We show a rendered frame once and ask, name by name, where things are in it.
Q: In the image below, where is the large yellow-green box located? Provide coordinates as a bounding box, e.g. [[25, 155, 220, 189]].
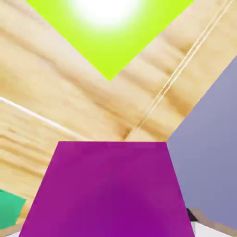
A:
[[25, 0, 195, 82]]

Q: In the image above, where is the small purple cube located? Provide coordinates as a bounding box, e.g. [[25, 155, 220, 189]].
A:
[[18, 140, 196, 237]]

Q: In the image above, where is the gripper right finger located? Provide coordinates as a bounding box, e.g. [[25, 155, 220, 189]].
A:
[[186, 207, 237, 237]]

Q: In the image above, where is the small green cube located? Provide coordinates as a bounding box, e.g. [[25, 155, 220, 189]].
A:
[[0, 188, 27, 230]]

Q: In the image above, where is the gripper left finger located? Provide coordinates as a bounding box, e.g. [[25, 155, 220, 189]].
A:
[[0, 224, 24, 237]]

